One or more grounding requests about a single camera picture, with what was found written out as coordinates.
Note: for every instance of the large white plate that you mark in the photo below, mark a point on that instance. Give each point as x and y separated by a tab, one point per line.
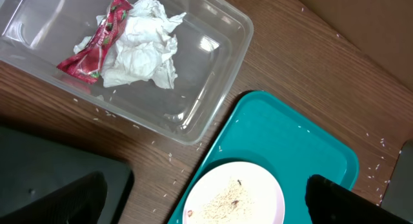
236	192

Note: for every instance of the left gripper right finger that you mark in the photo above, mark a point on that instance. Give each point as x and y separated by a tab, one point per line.
330	203

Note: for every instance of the red snack wrapper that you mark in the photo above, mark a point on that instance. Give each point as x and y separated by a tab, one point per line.
87	64

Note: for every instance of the white napkin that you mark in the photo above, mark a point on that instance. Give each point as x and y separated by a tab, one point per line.
145	49

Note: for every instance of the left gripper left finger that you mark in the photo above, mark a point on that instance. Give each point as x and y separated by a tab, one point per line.
81	201

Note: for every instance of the black tray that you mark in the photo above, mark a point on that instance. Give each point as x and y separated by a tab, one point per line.
33	167

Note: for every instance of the teal serving tray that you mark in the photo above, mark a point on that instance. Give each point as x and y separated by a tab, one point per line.
265	131

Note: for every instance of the clear plastic bin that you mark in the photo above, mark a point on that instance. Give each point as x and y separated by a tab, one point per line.
212	40

